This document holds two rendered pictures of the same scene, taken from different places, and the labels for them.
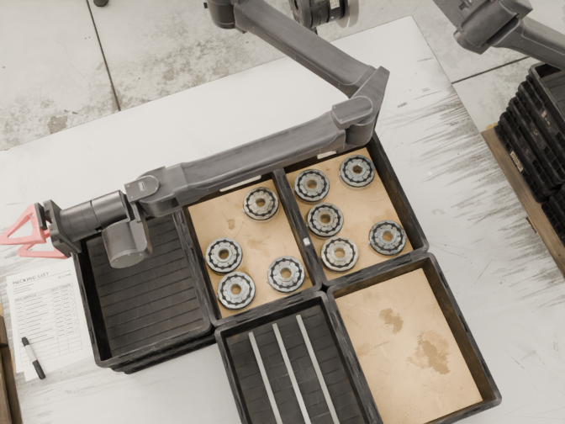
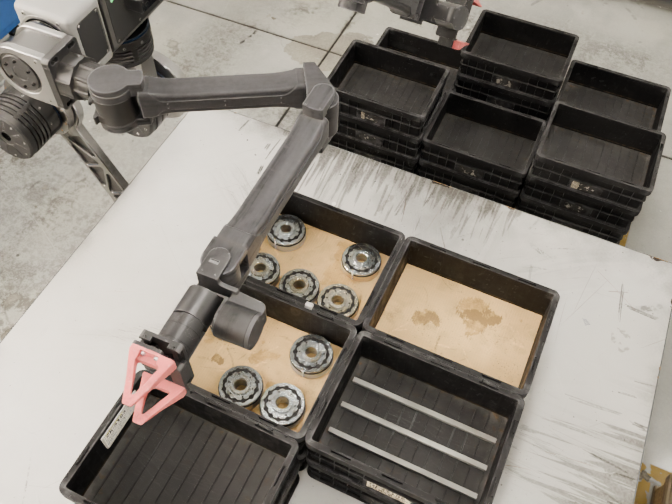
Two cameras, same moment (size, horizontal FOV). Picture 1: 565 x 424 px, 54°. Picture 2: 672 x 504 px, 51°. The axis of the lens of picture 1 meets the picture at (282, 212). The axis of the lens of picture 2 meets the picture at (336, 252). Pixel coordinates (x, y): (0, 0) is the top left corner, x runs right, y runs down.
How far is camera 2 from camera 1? 0.60 m
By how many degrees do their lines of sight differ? 27
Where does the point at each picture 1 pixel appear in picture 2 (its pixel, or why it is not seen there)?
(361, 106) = (324, 90)
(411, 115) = not seen: hidden behind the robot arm
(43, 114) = not seen: outside the picture
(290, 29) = (204, 83)
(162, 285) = (205, 467)
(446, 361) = (492, 311)
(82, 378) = not seen: outside the picture
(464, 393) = (526, 322)
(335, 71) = (271, 88)
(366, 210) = (323, 256)
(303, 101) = (170, 225)
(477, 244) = (420, 226)
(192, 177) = (247, 227)
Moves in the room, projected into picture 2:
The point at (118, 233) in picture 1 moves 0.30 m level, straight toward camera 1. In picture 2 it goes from (232, 310) to (439, 309)
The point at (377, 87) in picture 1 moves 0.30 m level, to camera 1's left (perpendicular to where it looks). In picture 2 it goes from (317, 77) to (202, 172)
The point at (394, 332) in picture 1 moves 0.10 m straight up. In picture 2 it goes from (437, 325) to (443, 304)
